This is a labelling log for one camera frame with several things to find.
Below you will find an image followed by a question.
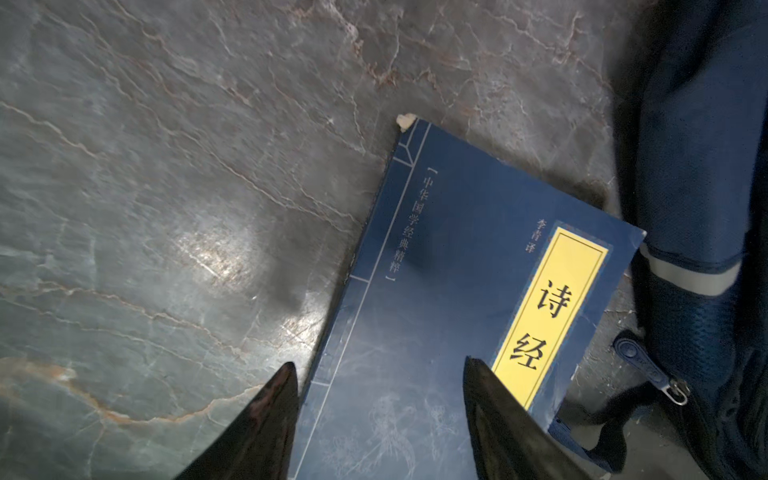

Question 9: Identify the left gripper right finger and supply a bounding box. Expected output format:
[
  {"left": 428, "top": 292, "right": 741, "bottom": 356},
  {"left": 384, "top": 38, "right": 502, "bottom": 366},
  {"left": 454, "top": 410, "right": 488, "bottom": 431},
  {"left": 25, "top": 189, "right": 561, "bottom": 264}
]
[{"left": 463, "top": 357, "right": 588, "bottom": 480}]

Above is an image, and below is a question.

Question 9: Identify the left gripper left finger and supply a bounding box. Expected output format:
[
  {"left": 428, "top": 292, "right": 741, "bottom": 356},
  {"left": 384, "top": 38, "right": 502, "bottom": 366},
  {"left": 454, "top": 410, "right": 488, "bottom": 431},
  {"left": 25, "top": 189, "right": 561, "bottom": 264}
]
[{"left": 177, "top": 362, "right": 300, "bottom": 479}]

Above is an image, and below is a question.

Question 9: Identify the navy blue student backpack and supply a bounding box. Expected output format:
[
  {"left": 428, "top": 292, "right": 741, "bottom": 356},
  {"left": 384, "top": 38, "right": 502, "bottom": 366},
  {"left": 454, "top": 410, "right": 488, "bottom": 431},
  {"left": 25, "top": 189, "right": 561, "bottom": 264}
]
[{"left": 579, "top": 1, "right": 767, "bottom": 479}]

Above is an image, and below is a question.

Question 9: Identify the blue book yellow label left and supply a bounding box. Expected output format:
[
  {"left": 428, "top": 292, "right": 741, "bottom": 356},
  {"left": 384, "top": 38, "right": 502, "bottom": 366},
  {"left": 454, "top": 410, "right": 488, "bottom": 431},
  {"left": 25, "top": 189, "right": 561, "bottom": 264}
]
[{"left": 289, "top": 114, "right": 645, "bottom": 479}]

